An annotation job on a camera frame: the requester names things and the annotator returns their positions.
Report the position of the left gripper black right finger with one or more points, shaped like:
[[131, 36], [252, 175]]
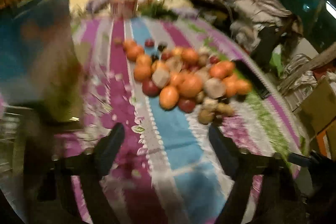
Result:
[[279, 199]]

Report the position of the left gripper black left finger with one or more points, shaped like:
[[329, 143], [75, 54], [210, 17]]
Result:
[[48, 190]]

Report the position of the blue cardboard box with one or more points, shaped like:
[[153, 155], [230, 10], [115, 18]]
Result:
[[39, 65]]

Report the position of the brown longan fruit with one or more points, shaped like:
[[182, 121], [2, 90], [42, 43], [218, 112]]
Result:
[[205, 116]]

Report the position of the striped floral bed sheet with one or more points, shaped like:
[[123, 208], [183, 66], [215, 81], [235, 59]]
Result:
[[166, 170]]

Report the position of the white sugarcane chunk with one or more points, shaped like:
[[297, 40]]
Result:
[[210, 104], [214, 88], [160, 78]]

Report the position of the dark red tomato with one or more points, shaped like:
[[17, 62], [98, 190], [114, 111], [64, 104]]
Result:
[[150, 89], [186, 105]]

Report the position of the large mandarin with stem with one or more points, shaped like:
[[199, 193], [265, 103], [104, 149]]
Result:
[[191, 86]]

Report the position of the oval orange kumquat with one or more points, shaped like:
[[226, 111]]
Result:
[[168, 97]]

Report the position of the red printed snack box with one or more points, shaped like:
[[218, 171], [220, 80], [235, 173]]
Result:
[[123, 9]]

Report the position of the pile of clothes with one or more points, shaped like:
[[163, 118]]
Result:
[[252, 17]]

